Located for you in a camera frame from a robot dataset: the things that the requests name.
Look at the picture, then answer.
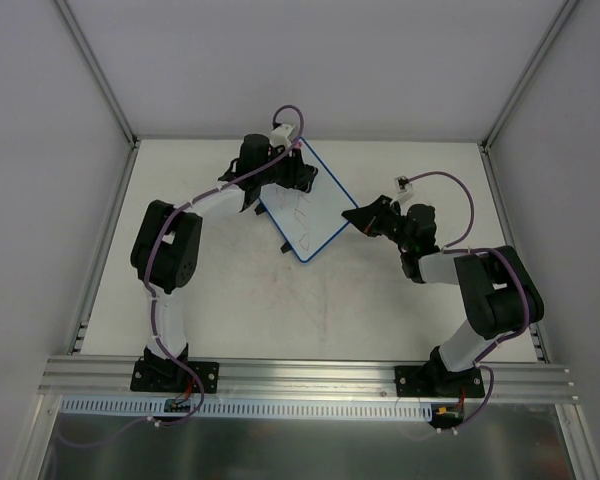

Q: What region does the blue framed whiteboard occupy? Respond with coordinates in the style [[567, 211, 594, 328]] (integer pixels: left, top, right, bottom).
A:
[[260, 138, 358, 263]]

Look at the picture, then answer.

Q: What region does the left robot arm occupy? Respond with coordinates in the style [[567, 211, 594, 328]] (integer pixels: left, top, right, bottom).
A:
[[130, 124, 318, 390]]

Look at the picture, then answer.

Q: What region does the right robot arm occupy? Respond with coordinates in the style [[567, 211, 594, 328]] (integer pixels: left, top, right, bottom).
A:
[[342, 196, 544, 398]]

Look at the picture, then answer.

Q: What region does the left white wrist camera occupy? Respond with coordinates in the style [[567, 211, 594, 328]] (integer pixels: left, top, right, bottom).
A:
[[269, 124, 296, 149]]

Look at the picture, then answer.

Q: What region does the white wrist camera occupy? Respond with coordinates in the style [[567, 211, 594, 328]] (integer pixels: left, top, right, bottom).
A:
[[269, 124, 296, 149], [392, 176, 414, 205]]

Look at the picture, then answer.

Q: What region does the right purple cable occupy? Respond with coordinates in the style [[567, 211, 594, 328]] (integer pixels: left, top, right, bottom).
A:
[[409, 170, 534, 361]]

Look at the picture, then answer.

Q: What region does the purple cable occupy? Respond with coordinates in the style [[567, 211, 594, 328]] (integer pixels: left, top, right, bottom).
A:
[[142, 104, 308, 416], [409, 170, 534, 361]]

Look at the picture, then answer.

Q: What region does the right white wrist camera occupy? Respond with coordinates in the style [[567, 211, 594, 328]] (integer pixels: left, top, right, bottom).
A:
[[392, 176, 414, 205]]

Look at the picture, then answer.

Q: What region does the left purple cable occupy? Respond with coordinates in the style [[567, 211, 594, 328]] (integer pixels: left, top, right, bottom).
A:
[[142, 104, 308, 416]]

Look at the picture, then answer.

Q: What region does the right aluminium frame post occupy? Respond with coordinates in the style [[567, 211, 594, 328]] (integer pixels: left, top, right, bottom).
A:
[[480, 0, 581, 152]]

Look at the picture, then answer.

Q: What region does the aluminium frame post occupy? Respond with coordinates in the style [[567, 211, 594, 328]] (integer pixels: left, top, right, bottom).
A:
[[480, 0, 581, 152], [51, 0, 137, 146]]

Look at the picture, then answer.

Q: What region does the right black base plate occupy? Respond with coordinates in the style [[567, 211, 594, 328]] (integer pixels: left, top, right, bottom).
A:
[[394, 365, 485, 399]]

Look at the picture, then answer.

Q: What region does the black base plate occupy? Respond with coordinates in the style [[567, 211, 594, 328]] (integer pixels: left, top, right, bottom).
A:
[[394, 365, 485, 399], [130, 355, 219, 394]]

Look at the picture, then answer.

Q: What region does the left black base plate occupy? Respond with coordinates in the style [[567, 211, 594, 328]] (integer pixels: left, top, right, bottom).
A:
[[130, 355, 219, 394]]

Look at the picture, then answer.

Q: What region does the left aluminium frame post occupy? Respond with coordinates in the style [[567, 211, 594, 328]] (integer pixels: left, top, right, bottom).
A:
[[51, 0, 137, 146]]

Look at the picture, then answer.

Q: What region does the aluminium mounting rail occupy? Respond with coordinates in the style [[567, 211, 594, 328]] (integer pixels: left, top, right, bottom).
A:
[[37, 355, 580, 404]]

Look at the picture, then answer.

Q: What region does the white slotted cable duct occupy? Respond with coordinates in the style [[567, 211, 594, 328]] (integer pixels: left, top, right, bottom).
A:
[[59, 395, 433, 423]]

